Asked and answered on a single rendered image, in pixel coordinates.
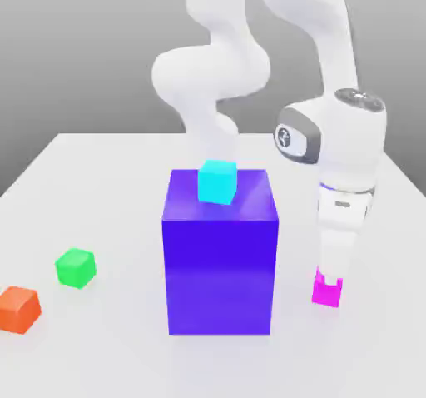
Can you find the small magenta cube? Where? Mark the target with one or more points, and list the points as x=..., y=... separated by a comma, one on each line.
x=326, y=295

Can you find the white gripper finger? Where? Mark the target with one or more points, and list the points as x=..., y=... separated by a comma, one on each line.
x=330, y=280

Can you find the large purple box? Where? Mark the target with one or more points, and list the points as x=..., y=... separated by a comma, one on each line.
x=218, y=271

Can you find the small green cube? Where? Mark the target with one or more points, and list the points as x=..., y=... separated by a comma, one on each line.
x=75, y=268

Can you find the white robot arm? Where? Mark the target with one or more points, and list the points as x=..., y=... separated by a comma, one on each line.
x=213, y=71

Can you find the small orange cube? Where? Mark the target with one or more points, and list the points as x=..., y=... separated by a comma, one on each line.
x=18, y=309

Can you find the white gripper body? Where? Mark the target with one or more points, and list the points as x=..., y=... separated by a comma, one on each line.
x=336, y=251

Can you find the small cyan cube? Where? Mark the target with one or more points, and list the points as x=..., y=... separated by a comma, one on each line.
x=217, y=182

